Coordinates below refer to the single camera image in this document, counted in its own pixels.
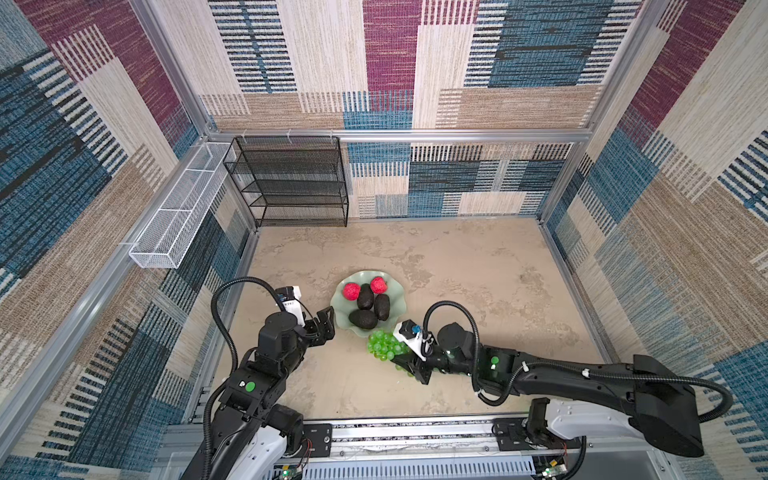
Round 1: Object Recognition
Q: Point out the green fake grape bunch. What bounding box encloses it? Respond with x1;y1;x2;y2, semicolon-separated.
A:
367;331;412;363

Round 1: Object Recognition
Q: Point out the red fake apple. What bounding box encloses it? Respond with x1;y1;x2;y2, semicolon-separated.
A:
342;282;361;302
369;276;388;295

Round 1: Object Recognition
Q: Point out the dark fake avocado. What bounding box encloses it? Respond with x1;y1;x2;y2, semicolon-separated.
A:
349;310;379;331
373;293;391;322
356;283;375;310

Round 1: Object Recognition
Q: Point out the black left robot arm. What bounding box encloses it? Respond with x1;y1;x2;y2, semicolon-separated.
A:
181;276;335;479

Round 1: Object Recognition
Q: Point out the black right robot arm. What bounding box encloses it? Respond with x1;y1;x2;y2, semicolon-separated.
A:
384;301;734;458

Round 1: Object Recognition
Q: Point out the light green wavy fruit bowl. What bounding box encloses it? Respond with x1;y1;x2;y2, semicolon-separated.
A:
331;270;407;338

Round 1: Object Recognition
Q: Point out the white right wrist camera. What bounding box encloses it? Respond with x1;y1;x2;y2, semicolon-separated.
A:
393;320;434;361

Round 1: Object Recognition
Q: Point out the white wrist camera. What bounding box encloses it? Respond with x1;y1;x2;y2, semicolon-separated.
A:
393;320;434;361
275;286;306;326

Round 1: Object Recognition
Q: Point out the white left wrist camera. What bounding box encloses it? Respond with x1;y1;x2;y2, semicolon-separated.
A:
275;286;306;326

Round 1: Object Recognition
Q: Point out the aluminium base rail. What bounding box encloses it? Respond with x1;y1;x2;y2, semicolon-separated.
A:
149;410;667;480

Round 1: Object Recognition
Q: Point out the black wire shelf rack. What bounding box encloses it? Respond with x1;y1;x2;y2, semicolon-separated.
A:
224;136;349;228

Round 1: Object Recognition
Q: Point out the white mesh wall basket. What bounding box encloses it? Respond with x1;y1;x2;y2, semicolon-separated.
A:
129;142;230;269

